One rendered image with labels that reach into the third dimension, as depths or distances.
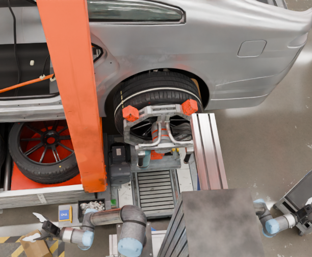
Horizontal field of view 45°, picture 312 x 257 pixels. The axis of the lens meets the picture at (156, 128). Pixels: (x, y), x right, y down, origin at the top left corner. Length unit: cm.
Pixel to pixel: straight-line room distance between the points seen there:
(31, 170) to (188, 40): 158
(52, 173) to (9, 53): 105
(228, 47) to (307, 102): 207
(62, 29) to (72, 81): 31
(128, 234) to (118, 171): 131
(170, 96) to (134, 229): 104
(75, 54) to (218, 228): 86
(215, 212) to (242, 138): 260
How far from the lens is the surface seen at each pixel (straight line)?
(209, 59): 253
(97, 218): 213
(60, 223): 296
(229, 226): 132
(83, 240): 208
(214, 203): 134
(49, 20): 144
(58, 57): 158
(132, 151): 339
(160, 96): 255
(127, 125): 264
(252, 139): 391
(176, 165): 342
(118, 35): 226
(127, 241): 185
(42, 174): 307
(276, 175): 382
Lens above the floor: 326
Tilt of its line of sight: 60 degrees down
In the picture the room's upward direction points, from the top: 8 degrees clockwise
